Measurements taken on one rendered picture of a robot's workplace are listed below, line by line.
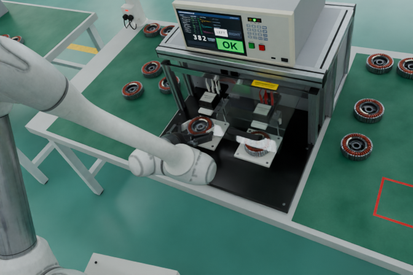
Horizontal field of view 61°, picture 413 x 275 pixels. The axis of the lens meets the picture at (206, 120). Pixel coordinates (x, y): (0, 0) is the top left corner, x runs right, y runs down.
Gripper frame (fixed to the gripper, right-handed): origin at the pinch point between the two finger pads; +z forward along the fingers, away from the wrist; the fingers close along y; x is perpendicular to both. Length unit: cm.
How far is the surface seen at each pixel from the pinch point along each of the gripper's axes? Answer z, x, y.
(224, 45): -3.0, 35.9, 10.0
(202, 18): -8.3, 45.0, 3.2
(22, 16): 57, 24, -196
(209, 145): -0.2, -6.9, 5.2
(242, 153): 0.8, -6.4, 19.6
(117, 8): 203, 22, -235
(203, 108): 4.1, 7.1, -1.5
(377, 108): 34, 13, 63
